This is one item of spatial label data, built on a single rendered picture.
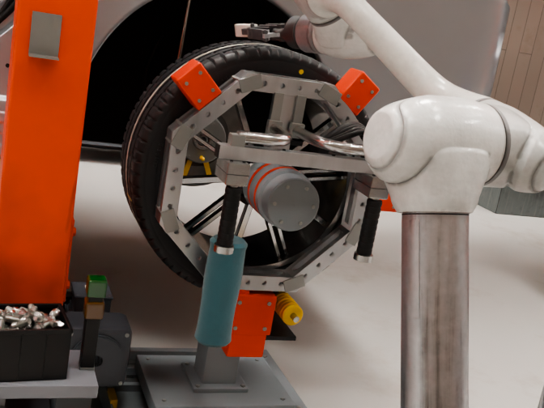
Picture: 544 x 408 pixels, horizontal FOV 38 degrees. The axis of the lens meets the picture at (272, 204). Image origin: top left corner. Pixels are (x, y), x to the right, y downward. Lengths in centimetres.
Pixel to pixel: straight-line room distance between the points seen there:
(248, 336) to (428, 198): 100
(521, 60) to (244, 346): 585
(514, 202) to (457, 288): 544
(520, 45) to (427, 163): 644
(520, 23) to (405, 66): 608
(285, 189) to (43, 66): 59
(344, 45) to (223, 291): 62
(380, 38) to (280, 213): 51
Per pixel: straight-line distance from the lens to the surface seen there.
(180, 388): 227
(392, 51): 150
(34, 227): 184
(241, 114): 200
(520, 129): 127
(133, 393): 238
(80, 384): 176
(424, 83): 148
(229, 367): 229
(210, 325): 190
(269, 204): 181
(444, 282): 118
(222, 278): 185
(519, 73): 762
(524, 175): 127
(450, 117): 118
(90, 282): 173
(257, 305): 204
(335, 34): 170
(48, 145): 179
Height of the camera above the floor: 128
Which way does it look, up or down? 14 degrees down
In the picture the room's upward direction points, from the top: 10 degrees clockwise
